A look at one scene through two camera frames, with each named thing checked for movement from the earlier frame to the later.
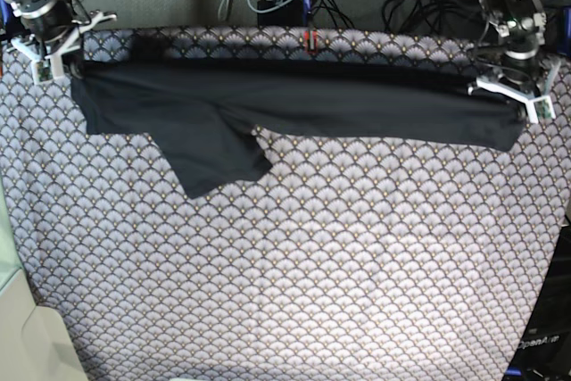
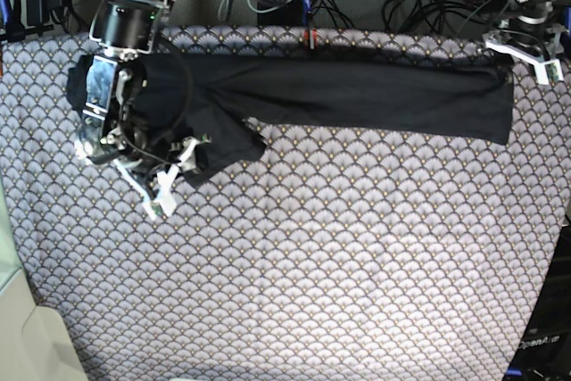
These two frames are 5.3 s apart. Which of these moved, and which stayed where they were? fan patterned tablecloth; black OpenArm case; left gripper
Moved: left gripper
Stayed: black OpenArm case; fan patterned tablecloth
